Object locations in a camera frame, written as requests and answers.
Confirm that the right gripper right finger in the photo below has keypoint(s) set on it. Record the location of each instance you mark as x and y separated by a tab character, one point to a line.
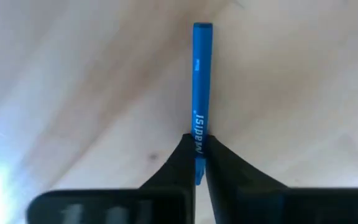
235	186

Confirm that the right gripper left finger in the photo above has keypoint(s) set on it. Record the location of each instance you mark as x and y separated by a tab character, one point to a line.
172	174

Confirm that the blue crayon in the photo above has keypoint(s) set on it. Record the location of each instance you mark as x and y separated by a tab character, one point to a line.
202	77

